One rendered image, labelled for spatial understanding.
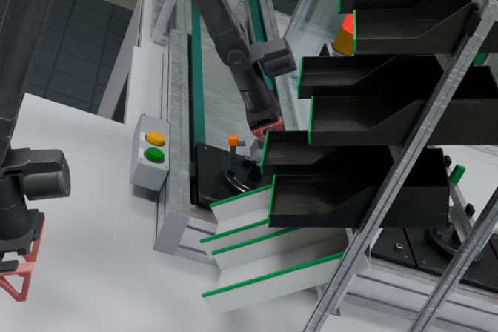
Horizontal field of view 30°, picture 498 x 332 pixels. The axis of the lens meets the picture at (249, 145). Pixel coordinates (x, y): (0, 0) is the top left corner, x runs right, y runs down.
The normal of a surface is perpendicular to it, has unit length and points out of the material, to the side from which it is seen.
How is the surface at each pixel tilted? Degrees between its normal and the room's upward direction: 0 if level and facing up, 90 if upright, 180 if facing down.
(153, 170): 90
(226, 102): 0
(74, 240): 0
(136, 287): 0
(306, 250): 45
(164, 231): 90
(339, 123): 25
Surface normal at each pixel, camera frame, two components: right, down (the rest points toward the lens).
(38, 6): 0.10, 0.52
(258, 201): -0.10, 0.45
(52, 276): 0.37, -0.81
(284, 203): -0.05, -0.89
